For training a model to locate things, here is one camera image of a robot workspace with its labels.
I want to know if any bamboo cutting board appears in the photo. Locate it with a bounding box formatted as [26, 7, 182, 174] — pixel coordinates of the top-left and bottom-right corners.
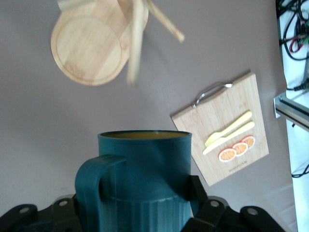
[170, 70, 270, 187]

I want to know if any brown table cover sheet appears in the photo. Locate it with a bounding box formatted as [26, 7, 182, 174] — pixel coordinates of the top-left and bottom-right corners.
[0, 0, 297, 232]

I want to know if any orange slice toy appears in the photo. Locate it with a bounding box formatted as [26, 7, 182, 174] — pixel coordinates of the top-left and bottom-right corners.
[218, 148, 237, 162]
[242, 135, 256, 148]
[233, 142, 249, 157]

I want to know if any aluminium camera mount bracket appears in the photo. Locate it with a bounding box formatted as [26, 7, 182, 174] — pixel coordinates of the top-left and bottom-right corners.
[273, 93, 309, 133]

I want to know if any dark teal ribbed cup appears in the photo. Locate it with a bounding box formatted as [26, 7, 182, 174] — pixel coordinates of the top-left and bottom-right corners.
[74, 130, 200, 232]

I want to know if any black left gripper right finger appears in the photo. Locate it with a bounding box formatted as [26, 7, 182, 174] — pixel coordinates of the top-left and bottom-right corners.
[183, 175, 288, 232]

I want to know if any red cable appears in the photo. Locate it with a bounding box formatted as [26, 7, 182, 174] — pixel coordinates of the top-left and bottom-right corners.
[288, 37, 304, 53]

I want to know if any yellow plastic knife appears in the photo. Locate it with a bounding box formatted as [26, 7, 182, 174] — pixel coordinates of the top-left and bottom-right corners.
[202, 121, 256, 155]

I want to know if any black cable plug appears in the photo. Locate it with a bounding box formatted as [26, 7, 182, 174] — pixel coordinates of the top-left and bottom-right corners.
[287, 82, 309, 93]

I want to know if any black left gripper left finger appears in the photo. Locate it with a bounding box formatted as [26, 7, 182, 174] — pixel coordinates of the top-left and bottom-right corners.
[0, 194, 84, 232]

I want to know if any yellow plastic fork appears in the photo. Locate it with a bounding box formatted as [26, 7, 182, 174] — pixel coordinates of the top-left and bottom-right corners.
[205, 111, 253, 147]

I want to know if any wooden mug tree stand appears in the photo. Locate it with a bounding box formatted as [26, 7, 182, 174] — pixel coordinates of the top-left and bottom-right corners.
[50, 0, 185, 87]

